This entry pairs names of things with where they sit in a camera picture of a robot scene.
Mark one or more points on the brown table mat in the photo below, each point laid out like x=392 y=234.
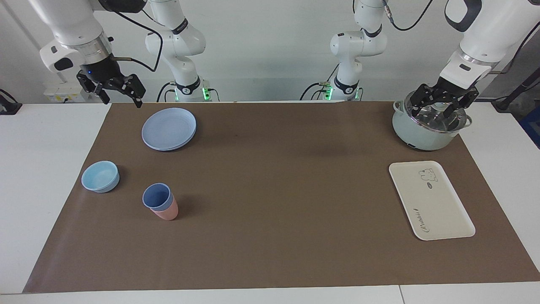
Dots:
x=274 y=190

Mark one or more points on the light blue bowl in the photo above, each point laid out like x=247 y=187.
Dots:
x=100 y=176

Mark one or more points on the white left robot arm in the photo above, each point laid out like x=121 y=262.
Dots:
x=489 y=38

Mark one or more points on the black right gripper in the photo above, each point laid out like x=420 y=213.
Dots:
x=101 y=69

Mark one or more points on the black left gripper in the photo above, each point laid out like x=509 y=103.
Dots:
x=451 y=92

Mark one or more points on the pink plastic cup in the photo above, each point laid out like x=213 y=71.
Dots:
x=168 y=213

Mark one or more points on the blue crate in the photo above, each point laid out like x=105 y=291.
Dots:
x=532 y=126

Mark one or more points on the black table clamp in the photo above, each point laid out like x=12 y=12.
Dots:
x=8 y=107

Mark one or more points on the white power strip box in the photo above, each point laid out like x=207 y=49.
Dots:
x=59 y=90

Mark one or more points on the pale green cooking pot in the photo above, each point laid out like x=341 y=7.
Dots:
x=417 y=137

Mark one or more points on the blue round plate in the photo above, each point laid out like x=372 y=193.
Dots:
x=168 y=128

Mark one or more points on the cream rabbit print tray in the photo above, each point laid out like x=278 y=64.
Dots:
x=430 y=202

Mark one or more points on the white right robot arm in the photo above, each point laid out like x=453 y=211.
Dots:
x=69 y=21

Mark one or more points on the blue plastic cup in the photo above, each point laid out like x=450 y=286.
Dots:
x=157 y=197

